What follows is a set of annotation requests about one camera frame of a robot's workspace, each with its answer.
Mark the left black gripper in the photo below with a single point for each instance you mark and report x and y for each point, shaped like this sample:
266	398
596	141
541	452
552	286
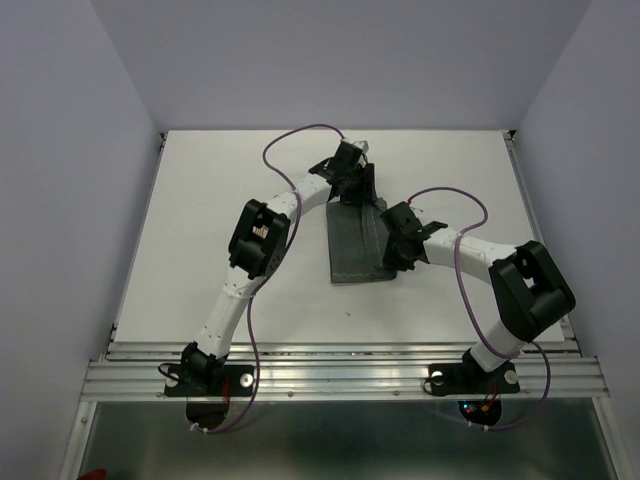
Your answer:
366	191

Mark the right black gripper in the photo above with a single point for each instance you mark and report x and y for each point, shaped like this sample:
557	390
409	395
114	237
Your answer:
392	262

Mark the grey cloth napkin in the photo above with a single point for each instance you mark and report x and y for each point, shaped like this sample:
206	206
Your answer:
357	239

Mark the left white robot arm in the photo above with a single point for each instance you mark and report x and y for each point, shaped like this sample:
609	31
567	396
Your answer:
257	247

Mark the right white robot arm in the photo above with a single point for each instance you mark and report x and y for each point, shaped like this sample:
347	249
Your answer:
530	293

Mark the red object at corner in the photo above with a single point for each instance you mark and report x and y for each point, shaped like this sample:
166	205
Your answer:
96	474

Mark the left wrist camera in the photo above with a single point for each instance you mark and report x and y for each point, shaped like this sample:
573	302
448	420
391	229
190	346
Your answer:
361	145

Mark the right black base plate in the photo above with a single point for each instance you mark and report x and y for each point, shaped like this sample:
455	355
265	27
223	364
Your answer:
446	379

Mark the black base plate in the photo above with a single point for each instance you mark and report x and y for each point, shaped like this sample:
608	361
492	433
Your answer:
230	381
446	379

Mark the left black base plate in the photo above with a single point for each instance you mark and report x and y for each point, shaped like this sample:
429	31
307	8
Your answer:
230	381

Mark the aluminium mounting rail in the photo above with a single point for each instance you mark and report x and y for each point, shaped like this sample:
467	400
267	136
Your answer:
340	372

